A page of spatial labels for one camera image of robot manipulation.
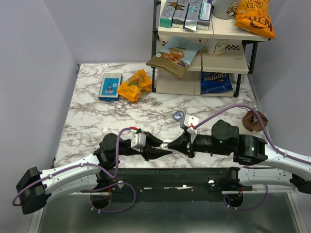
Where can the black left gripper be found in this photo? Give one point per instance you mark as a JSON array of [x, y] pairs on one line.
[[148, 153]]

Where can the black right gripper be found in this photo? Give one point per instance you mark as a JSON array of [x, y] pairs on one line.
[[182, 143]]

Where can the white earbud case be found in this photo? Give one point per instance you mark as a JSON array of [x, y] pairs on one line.
[[164, 145]]

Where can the purple earbud charging case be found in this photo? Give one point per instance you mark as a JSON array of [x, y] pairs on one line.
[[178, 115]]

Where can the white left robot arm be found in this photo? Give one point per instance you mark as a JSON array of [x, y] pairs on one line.
[[36, 187]]

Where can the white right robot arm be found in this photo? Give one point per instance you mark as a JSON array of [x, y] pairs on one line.
[[261, 163]]

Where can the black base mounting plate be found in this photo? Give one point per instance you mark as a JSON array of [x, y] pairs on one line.
[[171, 185]]

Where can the orange snack bag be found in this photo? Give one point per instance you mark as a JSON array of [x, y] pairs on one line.
[[136, 86]]

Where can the blue Doritos bag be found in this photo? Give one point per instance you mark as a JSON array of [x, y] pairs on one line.
[[215, 82]]

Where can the blue razor box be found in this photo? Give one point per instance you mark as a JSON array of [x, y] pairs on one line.
[[109, 86]]

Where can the teal gold chip bag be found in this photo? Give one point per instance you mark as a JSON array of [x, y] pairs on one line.
[[176, 56]]

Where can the white mug on shelf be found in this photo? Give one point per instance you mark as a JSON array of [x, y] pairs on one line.
[[216, 47]]

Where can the black beige shelf rack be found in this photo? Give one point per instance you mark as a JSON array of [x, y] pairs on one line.
[[238, 58]]

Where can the blue white box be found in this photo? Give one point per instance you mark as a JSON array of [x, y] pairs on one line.
[[204, 18]]

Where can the teal toothpaste box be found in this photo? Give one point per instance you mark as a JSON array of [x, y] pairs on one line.
[[166, 18]]

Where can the white printed cup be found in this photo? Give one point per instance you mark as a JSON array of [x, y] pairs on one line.
[[225, 9]]

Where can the orange honey dijon chip bag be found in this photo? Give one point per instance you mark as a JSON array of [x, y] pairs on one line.
[[253, 16]]

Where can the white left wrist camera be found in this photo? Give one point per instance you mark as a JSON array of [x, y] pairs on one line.
[[138, 140]]

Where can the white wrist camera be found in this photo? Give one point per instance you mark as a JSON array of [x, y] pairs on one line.
[[138, 140], [188, 124]]

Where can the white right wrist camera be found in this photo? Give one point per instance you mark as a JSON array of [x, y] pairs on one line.
[[188, 124]]

